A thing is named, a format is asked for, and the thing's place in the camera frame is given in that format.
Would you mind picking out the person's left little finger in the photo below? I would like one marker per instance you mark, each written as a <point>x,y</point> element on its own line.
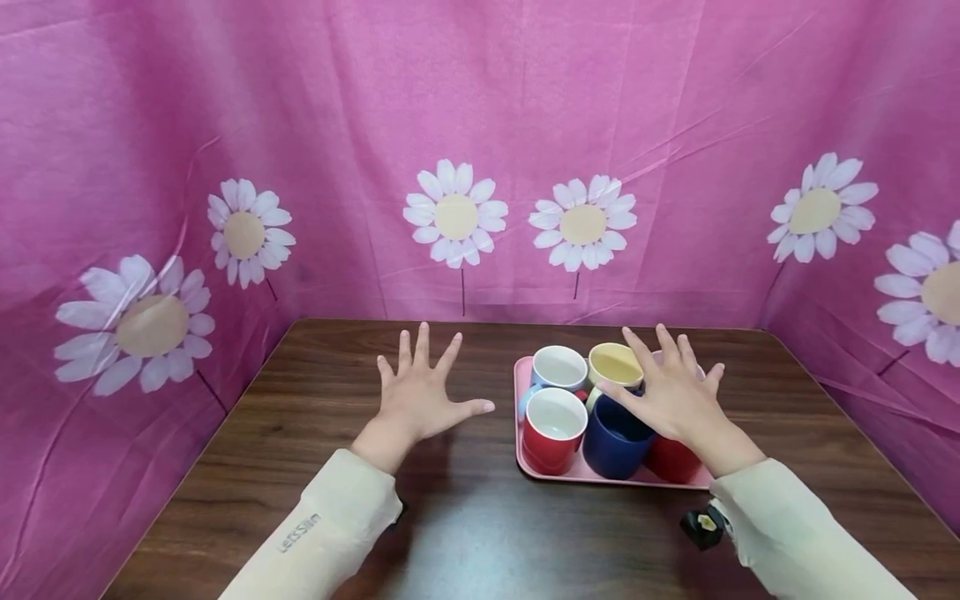
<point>386,371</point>

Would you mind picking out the person's left middle finger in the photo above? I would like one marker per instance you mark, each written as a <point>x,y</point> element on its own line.
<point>422,346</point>

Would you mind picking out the yellow mug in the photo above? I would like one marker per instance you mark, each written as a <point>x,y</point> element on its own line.
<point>613,364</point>

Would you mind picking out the person's right little finger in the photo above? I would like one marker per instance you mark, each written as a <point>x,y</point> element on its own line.
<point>713,377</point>

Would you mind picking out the person's right middle finger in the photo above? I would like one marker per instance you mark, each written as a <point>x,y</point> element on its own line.
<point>667,346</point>

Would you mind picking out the red mug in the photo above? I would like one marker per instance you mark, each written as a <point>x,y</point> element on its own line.
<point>671,462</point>
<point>551,446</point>

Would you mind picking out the navy blue mug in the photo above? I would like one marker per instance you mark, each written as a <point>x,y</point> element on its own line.
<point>615,446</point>

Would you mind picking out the person's left thumb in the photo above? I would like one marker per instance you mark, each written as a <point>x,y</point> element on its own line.
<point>471,408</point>

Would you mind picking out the pink rectangular tray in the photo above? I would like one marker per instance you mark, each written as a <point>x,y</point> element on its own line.
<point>577,477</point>

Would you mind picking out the person's right ring finger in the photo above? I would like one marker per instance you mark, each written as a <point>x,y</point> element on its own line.
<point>688,354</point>

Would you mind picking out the light blue mug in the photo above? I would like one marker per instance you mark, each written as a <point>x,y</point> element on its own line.
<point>559,367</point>

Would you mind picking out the person's right forearm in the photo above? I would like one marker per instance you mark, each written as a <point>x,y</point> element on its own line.
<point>787,533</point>

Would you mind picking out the black wrist band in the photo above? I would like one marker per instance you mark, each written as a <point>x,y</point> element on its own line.
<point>703,527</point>

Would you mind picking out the person's left ring finger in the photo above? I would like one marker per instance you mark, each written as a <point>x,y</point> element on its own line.
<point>405,352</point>

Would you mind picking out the person's right hand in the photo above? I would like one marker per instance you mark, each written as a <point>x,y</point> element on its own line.
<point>679,404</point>

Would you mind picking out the person's right index finger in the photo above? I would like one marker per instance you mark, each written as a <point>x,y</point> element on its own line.
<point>640,350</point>

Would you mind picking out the person's right thumb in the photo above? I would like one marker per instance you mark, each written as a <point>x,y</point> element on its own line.
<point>619,395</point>

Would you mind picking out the person's left forearm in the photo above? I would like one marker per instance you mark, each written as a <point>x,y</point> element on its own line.
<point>330,533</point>

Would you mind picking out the person's left index finger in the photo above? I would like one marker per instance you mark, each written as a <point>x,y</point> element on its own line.
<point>448,354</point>

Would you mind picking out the person's left hand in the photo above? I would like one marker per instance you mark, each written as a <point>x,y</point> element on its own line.
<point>415,404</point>

